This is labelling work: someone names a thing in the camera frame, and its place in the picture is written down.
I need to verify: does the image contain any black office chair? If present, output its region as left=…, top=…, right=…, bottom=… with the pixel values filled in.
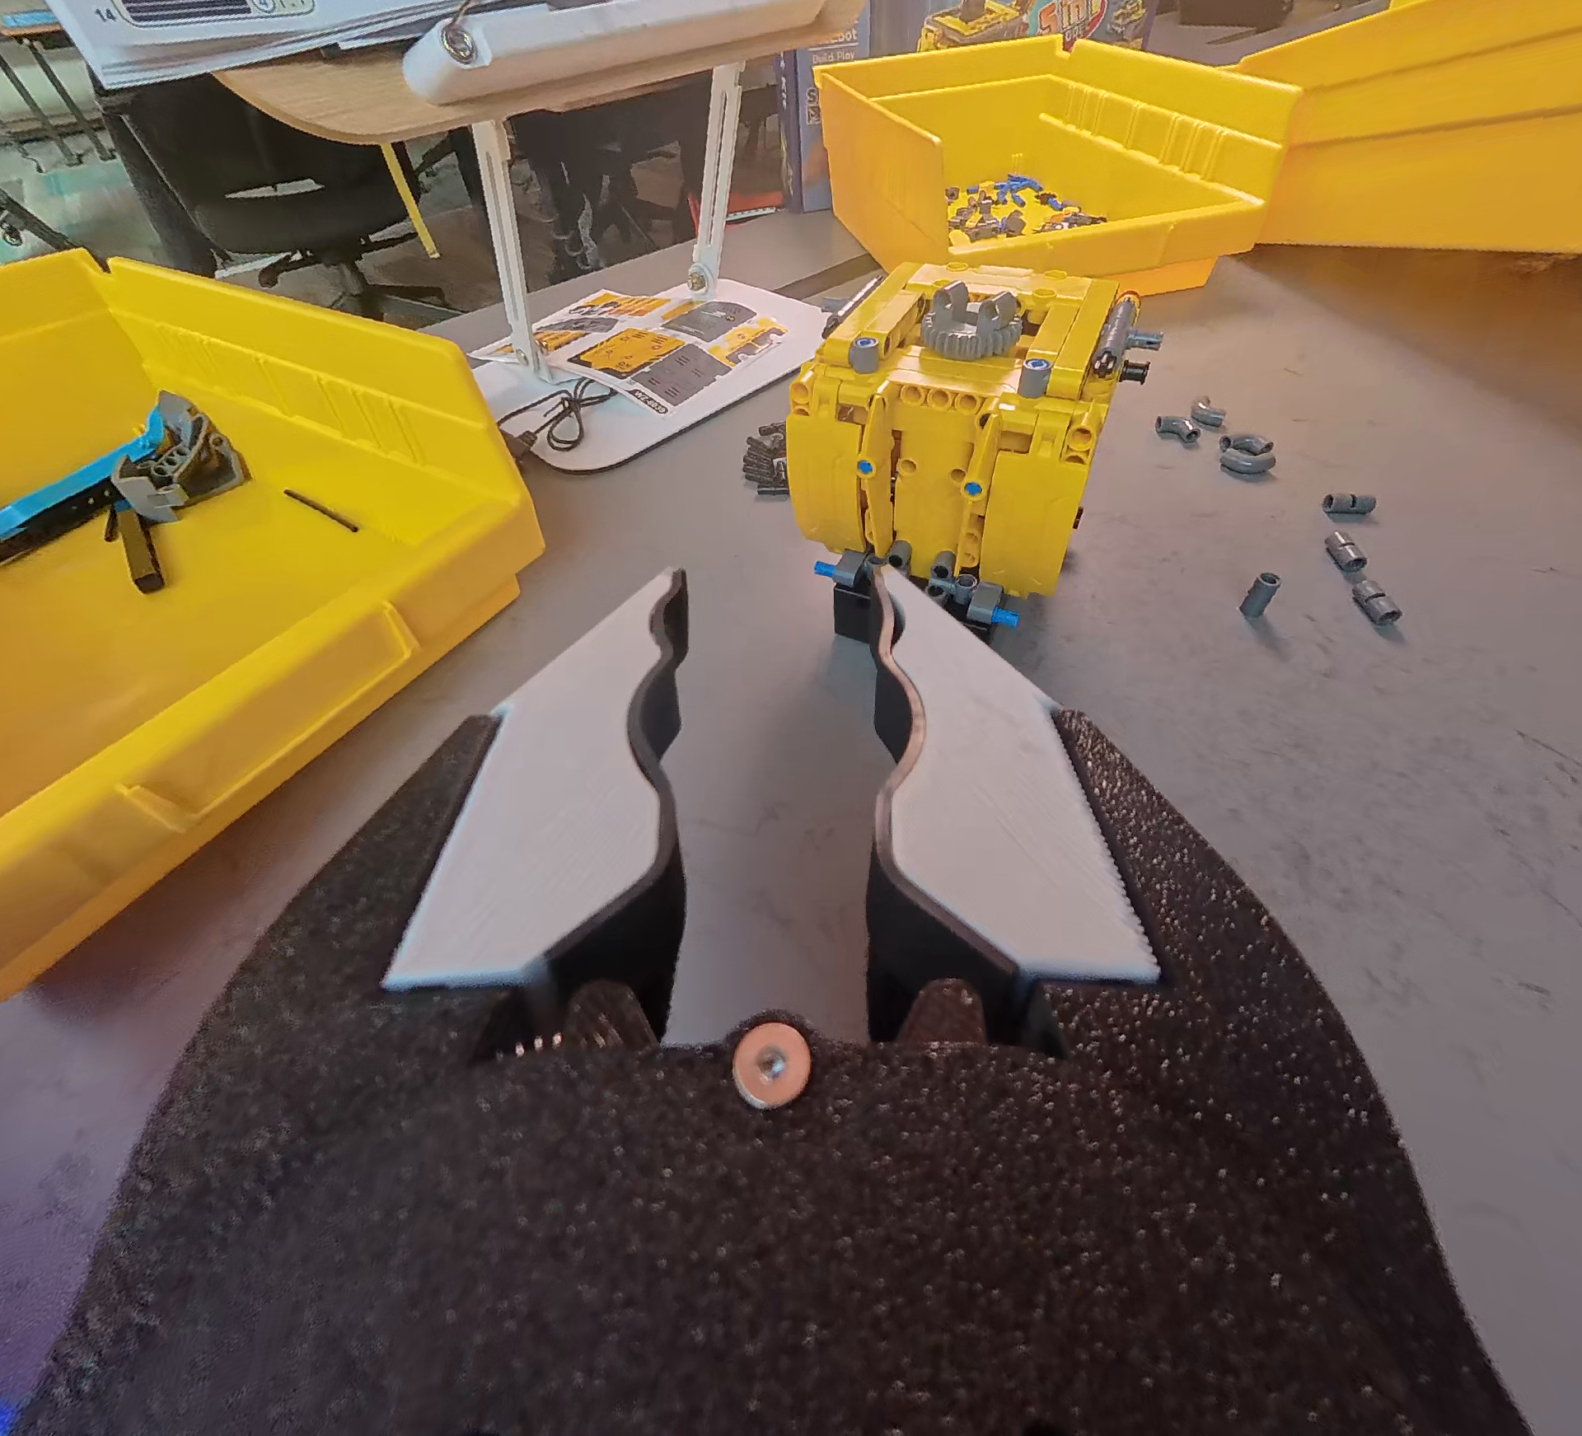
left=129, top=83, right=452, bottom=319

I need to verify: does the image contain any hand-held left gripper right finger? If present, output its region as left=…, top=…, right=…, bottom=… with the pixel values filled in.
left=867, top=568, right=1167, bottom=1047

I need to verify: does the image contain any black cable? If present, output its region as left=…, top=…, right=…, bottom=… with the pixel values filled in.
left=495, top=379, right=619, bottom=467

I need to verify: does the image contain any yellow lego robot model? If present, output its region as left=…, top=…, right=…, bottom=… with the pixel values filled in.
left=788, top=260, right=1163, bottom=647

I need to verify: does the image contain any short black lego beam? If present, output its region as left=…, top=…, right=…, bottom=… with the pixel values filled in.
left=103, top=503, right=171, bottom=597

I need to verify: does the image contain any light blue lego beam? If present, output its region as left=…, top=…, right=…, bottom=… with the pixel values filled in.
left=0, top=404, right=176, bottom=541

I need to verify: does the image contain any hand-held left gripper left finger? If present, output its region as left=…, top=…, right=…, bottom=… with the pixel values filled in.
left=381, top=568, right=690, bottom=1047

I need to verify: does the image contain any grey lego panel piece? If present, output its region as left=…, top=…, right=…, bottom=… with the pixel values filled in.
left=111, top=392, right=252, bottom=526

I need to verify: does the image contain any long black lego beam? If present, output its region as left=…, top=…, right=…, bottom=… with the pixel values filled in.
left=0, top=485, right=126, bottom=571

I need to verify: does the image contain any pile of grey blue parts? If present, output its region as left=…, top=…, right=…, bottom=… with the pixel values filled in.
left=945, top=172, right=1111, bottom=248

